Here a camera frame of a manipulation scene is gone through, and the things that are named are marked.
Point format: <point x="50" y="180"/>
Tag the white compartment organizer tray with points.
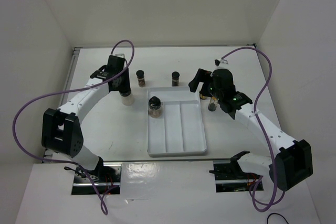
<point x="179" y="131"/>

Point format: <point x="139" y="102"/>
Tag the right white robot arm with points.
<point x="289" y="161"/>

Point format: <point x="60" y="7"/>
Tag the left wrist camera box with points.
<point x="120" y="55"/>

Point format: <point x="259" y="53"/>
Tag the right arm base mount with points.
<point x="229" y="179"/>

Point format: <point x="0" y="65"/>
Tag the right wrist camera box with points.
<point x="221" y="64"/>

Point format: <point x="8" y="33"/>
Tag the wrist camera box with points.
<point x="221" y="64"/>
<point x="120" y="55"/>

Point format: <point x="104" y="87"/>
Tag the yellow label bottle tan cap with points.
<point x="202" y="95"/>

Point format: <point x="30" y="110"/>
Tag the tall gold band bottle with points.
<point x="212" y="106"/>

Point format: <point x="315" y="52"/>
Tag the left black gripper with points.
<point x="126" y="82"/>

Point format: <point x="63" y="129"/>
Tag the large jar brown spice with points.
<point x="155" y="107"/>

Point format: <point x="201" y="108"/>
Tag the small dark label spice jar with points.
<point x="175" y="78"/>

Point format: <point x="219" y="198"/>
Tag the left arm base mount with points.
<point x="109" y="184"/>

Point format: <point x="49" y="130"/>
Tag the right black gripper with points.
<point x="202" y="75"/>

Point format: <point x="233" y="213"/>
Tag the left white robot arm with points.
<point x="62" y="132"/>

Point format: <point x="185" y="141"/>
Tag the small red label spice jar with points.
<point x="140" y="78"/>

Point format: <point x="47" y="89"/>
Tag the large jar white contents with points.
<point x="127" y="98"/>

